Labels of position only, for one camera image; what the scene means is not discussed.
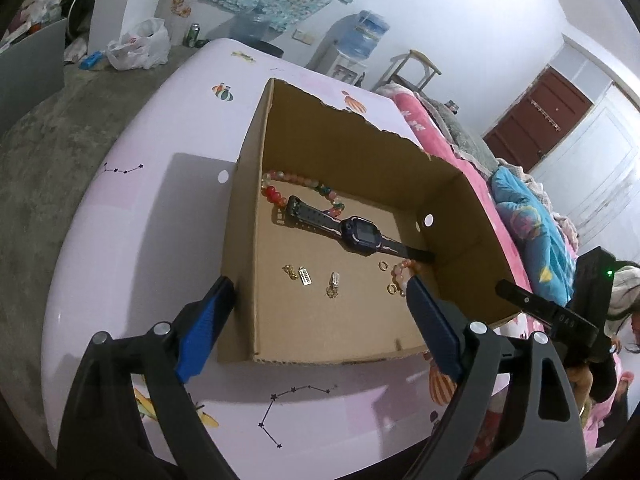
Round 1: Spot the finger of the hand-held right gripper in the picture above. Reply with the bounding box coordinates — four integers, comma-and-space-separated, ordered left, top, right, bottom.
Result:
494, 279, 601, 347

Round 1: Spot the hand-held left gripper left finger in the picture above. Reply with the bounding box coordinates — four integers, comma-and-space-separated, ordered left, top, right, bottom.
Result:
56, 276, 237, 480

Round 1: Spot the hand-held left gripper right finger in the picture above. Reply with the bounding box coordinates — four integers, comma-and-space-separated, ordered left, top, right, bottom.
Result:
404, 276, 587, 480

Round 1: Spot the pink orange bead bracelet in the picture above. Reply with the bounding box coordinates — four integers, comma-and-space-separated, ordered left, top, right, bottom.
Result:
390, 259, 427, 297

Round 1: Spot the cardboard box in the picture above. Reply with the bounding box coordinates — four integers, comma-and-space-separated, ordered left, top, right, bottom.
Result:
216, 77, 522, 365

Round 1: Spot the pink digital watch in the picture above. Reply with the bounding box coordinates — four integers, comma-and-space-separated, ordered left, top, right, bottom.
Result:
286, 196, 436, 264

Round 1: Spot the multicolour bead bracelet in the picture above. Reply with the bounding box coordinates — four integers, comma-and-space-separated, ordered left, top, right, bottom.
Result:
261, 170, 347, 219

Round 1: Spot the person's right hand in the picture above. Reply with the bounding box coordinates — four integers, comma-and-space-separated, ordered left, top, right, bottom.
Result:
572, 364, 596, 405

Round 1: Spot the white green fluffy cloth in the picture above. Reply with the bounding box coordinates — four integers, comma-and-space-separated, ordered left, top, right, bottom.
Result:
606, 260, 640, 312

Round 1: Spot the person's dark hair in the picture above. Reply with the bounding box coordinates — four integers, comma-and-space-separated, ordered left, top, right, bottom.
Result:
604, 300, 640, 356

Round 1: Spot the blue quilt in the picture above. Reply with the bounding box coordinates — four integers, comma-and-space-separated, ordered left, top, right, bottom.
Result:
490, 165, 582, 307

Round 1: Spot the white double door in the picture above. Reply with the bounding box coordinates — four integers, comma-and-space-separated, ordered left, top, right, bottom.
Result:
530, 85, 640, 257

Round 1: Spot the pink blanket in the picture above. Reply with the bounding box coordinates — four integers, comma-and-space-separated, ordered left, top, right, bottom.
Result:
377, 85, 532, 332

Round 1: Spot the brown door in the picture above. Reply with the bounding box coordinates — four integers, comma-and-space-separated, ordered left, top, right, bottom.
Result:
482, 67, 594, 172

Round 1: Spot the wooden chair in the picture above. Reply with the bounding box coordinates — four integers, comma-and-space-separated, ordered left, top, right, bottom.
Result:
375, 50, 442, 94

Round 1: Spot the white water dispenser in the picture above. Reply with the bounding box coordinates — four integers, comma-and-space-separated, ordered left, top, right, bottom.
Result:
305, 15, 382, 87

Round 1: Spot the white plastic bag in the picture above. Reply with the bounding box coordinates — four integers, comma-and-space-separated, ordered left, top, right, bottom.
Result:
106, 17, 171, 72

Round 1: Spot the blue water dispenser bottle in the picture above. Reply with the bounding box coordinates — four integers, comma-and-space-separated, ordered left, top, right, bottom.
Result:
345, 10, 391, 62

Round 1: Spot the large empty water bottle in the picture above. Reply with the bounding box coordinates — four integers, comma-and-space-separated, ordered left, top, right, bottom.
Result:
227, 5, 274, 49

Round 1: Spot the grey board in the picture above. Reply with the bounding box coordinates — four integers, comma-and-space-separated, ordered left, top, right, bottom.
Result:
0, 17, 69, 137

